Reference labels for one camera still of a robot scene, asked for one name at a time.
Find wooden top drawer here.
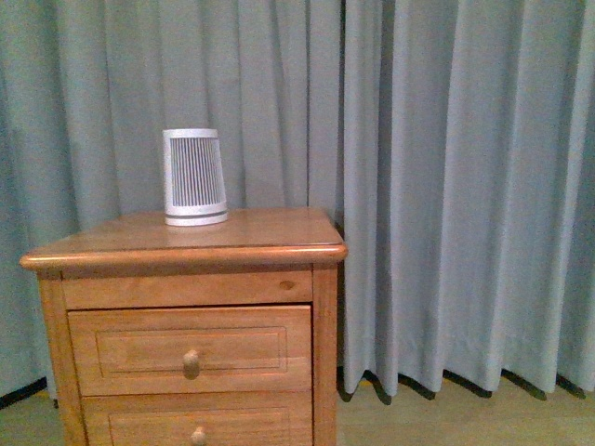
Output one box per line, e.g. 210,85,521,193
68,306,311,396

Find wooden drawer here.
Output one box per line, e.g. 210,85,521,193
83,392,313,445
68,306,311,396

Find wooden bottom drawer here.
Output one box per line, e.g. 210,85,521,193
83,392,313,445

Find white slatted air purifier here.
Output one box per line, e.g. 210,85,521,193
163,128,228,227

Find wooden nightstand cabinet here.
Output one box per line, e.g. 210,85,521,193
20,208,348,445

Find grey right curtain panel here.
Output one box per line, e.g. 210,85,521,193
343,1,594,395

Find grey curtain panel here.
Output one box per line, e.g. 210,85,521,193
343,1,594,395
1,1,345,394

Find grey left curtain panel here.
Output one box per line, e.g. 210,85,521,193
1,1,345,394

